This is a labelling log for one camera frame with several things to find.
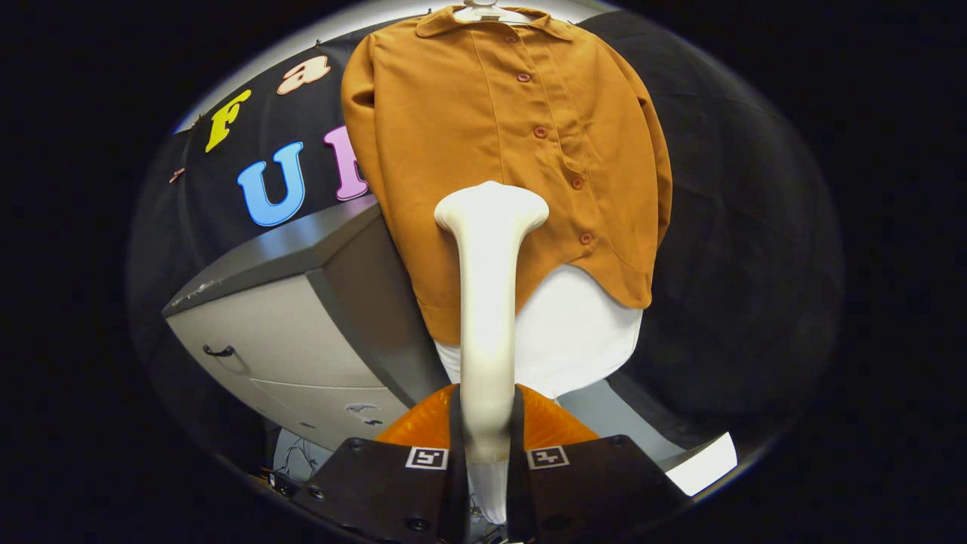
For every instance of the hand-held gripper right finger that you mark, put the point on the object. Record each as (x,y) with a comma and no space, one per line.
(589,483)

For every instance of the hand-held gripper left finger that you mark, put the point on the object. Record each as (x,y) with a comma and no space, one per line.
(378,483)

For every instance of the white garment steamer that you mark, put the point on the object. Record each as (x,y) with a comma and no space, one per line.
(487,302)

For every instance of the orange button-up shirt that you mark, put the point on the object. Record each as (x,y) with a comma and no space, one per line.
(453,121)

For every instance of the white dress form stand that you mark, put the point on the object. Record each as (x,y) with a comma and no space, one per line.
(566,332)

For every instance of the grey drawer cabinet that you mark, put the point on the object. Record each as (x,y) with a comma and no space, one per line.
(302,332)

